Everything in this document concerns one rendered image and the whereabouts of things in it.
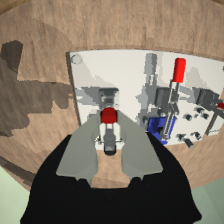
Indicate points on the grey fixture plate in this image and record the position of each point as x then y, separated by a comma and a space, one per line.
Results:
137, 73

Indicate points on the blue flat plate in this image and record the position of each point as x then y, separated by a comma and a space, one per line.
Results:
155, 121

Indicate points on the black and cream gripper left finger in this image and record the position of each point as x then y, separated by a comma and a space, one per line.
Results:
74, 158

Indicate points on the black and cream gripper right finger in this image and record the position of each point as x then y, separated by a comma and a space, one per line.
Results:
144, 156

